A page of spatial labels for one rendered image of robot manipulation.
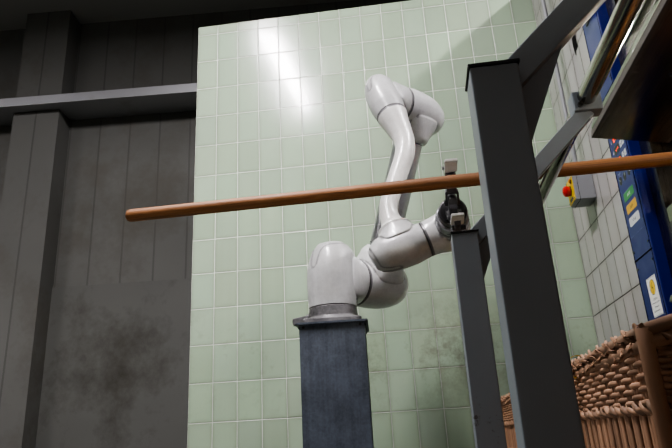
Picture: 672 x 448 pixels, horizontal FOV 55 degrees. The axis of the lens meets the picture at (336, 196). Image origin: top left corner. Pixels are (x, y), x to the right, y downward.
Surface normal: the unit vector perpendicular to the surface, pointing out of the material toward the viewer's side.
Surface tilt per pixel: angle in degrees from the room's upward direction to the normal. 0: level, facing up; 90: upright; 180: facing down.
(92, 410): 90
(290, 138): 90
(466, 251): 90
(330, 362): 90
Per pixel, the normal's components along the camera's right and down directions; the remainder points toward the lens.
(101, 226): -0.07, -0.35
